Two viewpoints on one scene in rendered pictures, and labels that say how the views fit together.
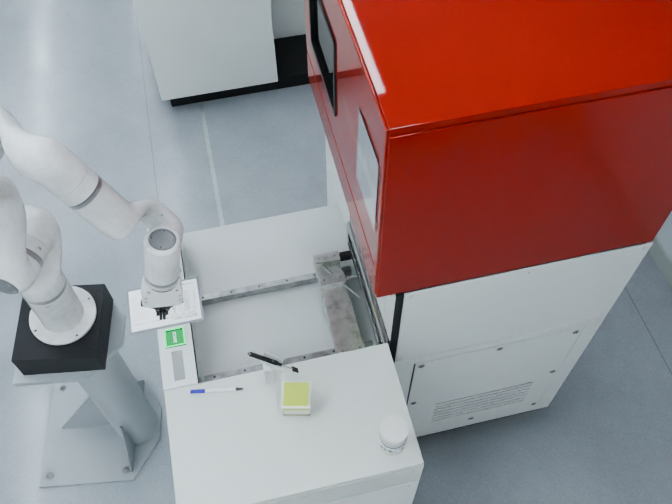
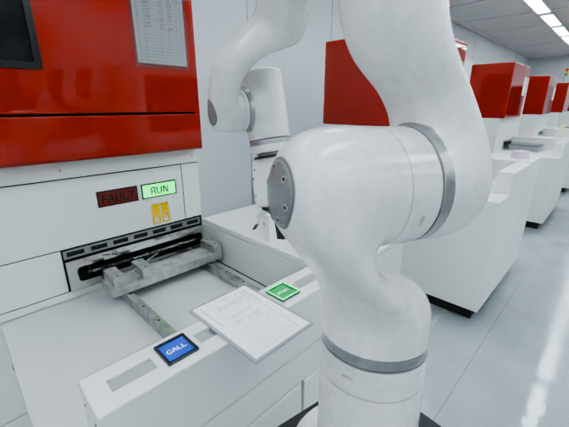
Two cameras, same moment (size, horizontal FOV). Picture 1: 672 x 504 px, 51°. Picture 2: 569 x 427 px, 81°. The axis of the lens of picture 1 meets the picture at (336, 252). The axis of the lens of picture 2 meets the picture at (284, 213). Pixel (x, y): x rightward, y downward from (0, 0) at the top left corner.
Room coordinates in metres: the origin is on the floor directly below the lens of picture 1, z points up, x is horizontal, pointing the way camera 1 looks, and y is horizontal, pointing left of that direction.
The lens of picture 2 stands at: (1.26, 1.01, 1.36)
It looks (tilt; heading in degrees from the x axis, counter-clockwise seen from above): 18 degrees down; 237
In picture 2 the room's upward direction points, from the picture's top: straight up
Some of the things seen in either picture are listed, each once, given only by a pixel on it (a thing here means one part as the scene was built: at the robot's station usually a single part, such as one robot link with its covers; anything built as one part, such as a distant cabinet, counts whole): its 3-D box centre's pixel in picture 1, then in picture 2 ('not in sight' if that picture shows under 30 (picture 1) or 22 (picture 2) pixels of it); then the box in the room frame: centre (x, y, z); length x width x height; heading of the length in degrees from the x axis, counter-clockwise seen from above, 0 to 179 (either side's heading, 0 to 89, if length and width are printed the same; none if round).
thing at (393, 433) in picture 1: (393, 435); not in sight; (0.60, -0.14, 1.01); 0.07 x 0.07 x 0.10
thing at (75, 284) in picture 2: (365, 287); (143, 253); (1.10, -0.09, 0.89); 0.44 x 0.02 x 0.10; 12
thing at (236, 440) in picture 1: (291, 435); (295, 246); (0.64, 0.13, 0.89); 0.62 x 0.35 x 0.14; 102
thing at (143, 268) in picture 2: (332, 280); (142, 267); (1.13, 0.01, 0.89); 0.08 x 0.03 x 0.03; 102
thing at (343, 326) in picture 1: (338, 307); (168, 268); (1.05, 0.00, 0.87); 0.36 x 0.08 x 0.03; 12
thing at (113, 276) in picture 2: (326, 259); (114, 276); (1.20, 0.03, 0.89); 0.08 x 0.03 x 0.03; 102
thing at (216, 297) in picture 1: (273, 285); (151, 318); (1.15, 0.20, 0.84); 0.50 x 0.02 x 0.03; 102
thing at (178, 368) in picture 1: (175, 311); (240, 346); (1.03, 0.48, 0.89); 0.55 x 0.09 x 0.14; 12
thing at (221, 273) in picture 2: (290, 362); (234, 280); (0.88, 0.14, 0.84); 0.50 x 0.02 x 0.03; 102
